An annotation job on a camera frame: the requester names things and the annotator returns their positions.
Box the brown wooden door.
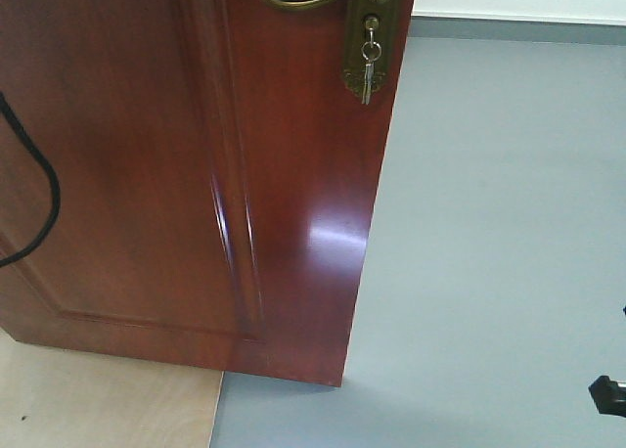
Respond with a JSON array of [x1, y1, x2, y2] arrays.
[[1, 0, 414, 386]]

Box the hanging silver keys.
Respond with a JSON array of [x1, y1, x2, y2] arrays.
[[361, 15, 381, 105]]

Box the brass handle back plate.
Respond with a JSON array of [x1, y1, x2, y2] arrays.
[[341, 0, 395, 102]]

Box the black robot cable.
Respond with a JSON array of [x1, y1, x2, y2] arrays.
[[0, 91, 62, 267]]

